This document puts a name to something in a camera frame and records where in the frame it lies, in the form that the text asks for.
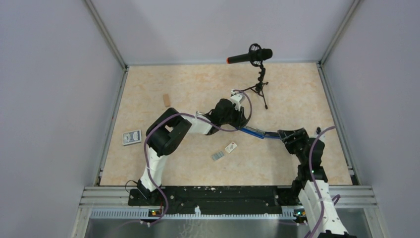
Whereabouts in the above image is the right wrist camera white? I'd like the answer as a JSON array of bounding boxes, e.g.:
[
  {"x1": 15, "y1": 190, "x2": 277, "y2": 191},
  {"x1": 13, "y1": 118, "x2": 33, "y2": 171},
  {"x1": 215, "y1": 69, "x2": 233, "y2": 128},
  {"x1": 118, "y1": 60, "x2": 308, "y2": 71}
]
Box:
[{"x1": 314, "y1": 127, "x2": 325, "y2": 142}]

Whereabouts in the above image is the small brown staple box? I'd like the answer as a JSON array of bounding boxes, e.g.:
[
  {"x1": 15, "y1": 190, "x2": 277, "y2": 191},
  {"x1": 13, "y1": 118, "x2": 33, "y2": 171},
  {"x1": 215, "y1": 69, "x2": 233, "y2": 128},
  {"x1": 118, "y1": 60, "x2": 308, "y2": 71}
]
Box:
[{"x1": 163, "y1": 94, "x2": 171, "y2": 108}]

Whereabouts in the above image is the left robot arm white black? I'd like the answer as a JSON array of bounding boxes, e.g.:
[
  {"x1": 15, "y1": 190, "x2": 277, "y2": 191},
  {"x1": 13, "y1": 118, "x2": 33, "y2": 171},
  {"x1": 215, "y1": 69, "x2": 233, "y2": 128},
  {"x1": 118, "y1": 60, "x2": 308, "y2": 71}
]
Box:
[{"x1": 137, "y1": 93, "x2": 249, "y2": 205}]

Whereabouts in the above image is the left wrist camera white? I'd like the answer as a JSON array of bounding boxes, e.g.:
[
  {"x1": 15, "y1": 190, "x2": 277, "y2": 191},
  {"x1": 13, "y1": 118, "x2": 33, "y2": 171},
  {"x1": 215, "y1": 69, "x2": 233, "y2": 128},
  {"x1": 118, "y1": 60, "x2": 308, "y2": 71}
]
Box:
[{"x1": 228, "y1": 90, "x2": 246, "y2": 111}]

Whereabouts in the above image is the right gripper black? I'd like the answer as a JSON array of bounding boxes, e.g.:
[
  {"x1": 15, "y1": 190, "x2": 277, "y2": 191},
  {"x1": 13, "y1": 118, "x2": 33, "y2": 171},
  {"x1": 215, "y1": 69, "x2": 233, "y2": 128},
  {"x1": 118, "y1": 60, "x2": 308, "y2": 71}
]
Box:
[{"x1": 277, "y1": 128, "x2": 309, "y2": 164}]

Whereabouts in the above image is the small white staple box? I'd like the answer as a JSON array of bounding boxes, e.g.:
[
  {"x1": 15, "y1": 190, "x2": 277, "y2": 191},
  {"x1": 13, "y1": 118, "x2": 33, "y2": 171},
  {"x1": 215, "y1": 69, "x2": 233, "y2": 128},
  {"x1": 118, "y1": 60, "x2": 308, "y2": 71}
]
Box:
[{"x1": 224, "y1": 142, "x2": 237, "y2": 153}]

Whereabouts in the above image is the black microphone orange tip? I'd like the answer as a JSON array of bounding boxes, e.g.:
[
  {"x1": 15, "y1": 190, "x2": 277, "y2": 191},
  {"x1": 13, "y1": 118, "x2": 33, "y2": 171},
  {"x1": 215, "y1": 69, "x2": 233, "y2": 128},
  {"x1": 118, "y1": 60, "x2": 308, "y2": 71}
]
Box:
[{"x1": 226, "y1": 49, "x2": 273, "y2": 64}]

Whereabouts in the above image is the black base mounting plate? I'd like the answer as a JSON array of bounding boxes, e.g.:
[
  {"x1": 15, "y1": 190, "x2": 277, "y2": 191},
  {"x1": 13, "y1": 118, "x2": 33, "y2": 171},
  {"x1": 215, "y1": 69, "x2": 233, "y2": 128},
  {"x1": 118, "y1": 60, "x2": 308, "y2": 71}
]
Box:
[{"x1": 128, "y1": 185, "x2": 301, "y2": 215}]

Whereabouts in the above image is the grey staple strip block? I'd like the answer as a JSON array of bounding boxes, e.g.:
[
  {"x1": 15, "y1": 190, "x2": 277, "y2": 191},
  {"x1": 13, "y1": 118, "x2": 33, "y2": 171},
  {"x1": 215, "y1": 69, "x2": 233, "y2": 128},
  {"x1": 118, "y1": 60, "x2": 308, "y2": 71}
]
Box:
[{"x1": 211, "y1": 151, "x2": 225, "y2": 161}]

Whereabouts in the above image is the blue stapler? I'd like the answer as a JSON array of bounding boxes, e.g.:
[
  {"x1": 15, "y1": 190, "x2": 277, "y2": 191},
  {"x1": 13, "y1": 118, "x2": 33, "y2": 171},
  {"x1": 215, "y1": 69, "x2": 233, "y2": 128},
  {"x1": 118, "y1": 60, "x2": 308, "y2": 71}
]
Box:
[{"x1": 239, "y1": 126, "x2": 280, "y2": 139}]

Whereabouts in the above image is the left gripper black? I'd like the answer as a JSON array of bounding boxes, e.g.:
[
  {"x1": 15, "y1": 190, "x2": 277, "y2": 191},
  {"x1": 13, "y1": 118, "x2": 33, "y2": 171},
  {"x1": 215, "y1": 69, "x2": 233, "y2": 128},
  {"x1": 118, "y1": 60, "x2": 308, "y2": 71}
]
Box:
[{"x1": 220, "y1": 104, "x2": 247, "y2": 128}]

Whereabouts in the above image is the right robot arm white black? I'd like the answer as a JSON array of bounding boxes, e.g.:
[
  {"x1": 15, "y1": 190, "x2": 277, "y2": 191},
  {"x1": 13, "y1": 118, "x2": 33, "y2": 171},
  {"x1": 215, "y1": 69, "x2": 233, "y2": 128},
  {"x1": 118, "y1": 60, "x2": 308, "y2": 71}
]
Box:
[{"x1": 278, "y1": 126, "x2": 352, "y2": 238}]

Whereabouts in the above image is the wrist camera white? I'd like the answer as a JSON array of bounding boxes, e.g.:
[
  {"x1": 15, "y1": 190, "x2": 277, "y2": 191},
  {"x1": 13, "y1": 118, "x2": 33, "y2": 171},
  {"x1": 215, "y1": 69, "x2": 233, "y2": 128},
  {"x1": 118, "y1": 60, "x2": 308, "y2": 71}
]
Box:
[
  {"x1": 314, "y1": 127, "x2": 325, "y2": 142},
  {"x1": 228, "y1": 90, "x2": 246, "y2": 111}
]

